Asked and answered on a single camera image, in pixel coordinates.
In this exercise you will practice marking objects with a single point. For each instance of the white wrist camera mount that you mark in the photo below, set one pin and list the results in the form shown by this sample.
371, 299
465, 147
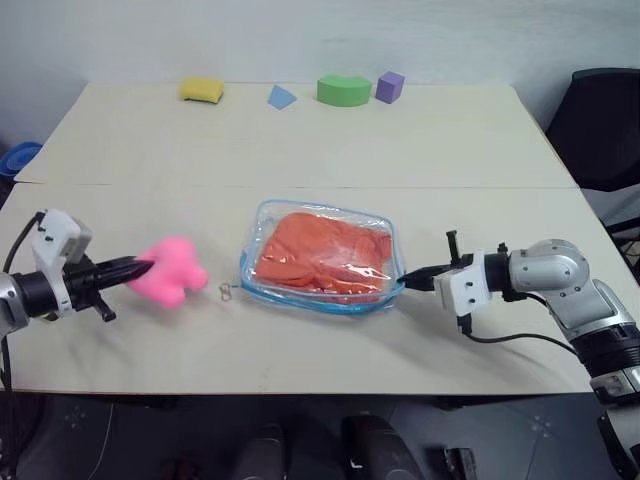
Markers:
465, 292
59, 235

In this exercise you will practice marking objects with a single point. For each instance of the blue plastic bowl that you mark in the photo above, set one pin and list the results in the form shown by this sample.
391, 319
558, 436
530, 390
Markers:
17, 157

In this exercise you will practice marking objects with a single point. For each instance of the blue foam wedge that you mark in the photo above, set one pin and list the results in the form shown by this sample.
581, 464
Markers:
281, 98

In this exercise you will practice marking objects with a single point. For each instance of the small dark block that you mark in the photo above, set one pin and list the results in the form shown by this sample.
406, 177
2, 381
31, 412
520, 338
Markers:
459, 464

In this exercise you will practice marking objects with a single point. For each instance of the yellow sponge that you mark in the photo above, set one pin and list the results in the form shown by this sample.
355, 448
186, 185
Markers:
202, 90

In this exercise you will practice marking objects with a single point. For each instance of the orange cloth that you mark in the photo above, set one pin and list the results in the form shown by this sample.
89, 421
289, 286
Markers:
320, 250

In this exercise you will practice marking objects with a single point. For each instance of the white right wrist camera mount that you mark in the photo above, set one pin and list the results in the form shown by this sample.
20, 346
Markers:
465, 292

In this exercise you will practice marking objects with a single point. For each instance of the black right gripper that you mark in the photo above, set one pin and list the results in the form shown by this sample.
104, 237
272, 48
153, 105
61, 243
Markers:
454, 247

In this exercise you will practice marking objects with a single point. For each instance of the purple foam cube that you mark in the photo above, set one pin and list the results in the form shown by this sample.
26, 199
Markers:
389, 87

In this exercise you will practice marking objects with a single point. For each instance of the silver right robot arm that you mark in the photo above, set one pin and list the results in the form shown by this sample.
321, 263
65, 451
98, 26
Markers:
565, 285

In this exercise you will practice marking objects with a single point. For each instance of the green foam arch block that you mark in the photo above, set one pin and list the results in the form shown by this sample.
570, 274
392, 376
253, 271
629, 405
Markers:
343, 91

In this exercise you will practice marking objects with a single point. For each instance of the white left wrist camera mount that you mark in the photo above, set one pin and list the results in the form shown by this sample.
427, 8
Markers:
59, 235

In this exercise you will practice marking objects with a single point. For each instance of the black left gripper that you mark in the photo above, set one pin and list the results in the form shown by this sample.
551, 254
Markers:
82, 285

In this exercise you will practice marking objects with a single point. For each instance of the clear plastic zip pouch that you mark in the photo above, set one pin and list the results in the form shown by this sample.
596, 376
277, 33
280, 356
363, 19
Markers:
325, 305

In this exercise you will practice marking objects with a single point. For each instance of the pink foam toy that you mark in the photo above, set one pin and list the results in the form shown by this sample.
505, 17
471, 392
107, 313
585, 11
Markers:
175, 275

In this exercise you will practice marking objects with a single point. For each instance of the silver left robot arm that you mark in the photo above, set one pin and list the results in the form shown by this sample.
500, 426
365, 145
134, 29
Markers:
20, 300

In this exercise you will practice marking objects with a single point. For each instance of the black chair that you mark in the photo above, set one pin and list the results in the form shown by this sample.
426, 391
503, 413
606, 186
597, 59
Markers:
600, 130

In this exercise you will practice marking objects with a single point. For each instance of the metal zipper pull clip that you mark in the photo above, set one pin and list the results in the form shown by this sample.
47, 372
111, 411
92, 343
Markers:
226, 291

